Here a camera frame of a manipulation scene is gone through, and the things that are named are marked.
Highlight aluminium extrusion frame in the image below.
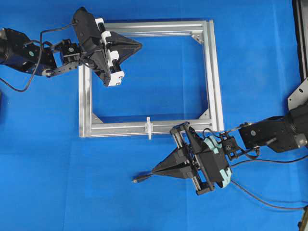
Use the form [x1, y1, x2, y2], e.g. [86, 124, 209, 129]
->
[78, 20, 224, 138]

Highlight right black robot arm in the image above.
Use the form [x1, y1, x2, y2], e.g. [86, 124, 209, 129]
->
[150, 79, 308, 195]

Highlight yellowish object at corner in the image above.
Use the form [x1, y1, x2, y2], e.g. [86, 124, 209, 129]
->
[297, 206, 308, 231]

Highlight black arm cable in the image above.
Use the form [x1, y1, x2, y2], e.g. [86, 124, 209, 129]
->
[203, 127, 308, 210]
[0, 23, 77, 93]

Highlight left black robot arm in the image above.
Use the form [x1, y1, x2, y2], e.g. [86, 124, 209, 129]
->
[0, 7, 142, 87]

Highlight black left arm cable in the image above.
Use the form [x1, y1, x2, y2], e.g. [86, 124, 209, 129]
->
[0, 23, 77, 93]

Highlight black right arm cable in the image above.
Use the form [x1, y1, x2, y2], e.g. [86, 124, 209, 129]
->
[203, 127, 308, 210]

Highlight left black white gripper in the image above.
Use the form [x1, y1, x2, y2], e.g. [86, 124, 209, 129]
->
[73, 7, 142, 87]

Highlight right black teal gripper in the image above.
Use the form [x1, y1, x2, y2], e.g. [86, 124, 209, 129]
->
[151, 122, 232, 195]

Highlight white string loop clip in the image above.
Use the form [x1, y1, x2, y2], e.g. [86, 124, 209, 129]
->
[144, 116, 153, 140]

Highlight black metal stand frame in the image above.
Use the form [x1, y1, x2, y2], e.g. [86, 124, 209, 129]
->
[292, 0, 308, 82]

